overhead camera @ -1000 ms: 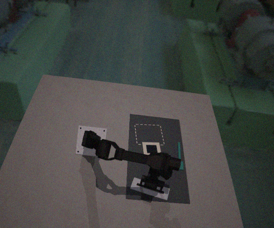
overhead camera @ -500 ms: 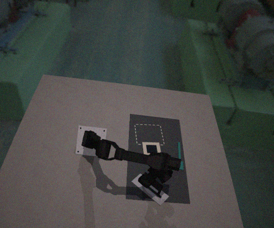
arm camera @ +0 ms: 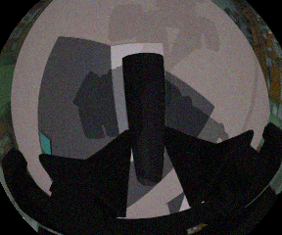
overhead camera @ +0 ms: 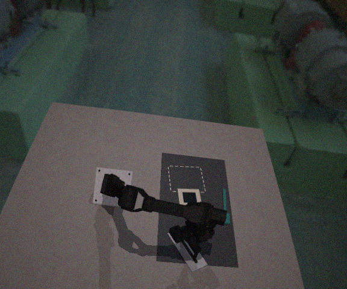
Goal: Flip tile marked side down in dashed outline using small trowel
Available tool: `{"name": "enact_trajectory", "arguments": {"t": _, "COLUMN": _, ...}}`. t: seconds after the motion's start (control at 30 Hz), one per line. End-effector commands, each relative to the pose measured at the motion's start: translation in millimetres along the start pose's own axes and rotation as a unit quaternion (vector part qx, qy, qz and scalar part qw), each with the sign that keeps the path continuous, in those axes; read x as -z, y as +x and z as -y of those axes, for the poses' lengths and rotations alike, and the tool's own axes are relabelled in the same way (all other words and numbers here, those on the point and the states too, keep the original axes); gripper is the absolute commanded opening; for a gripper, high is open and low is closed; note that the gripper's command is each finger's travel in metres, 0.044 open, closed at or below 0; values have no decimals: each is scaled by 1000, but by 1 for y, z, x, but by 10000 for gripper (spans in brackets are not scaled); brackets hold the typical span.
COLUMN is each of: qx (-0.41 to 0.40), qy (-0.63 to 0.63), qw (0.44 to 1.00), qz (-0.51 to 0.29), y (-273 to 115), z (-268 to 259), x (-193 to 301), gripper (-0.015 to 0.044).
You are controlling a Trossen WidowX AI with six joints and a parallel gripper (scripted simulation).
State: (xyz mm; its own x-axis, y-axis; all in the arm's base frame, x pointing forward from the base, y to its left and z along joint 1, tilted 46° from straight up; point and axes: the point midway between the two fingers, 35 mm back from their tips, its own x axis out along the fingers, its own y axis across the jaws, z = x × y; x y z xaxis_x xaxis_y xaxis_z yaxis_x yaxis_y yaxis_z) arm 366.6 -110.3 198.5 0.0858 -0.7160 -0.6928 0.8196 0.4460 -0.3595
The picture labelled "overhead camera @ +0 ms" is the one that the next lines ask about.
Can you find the beige square tile with dark centre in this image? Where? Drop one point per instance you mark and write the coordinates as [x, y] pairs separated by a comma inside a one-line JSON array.
[[185, 195]]

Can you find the teal trowel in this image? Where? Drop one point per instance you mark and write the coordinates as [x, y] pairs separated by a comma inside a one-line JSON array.
[[225, 207]]

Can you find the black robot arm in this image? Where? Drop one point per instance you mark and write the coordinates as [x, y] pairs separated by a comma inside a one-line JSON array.
[[197, 213]]

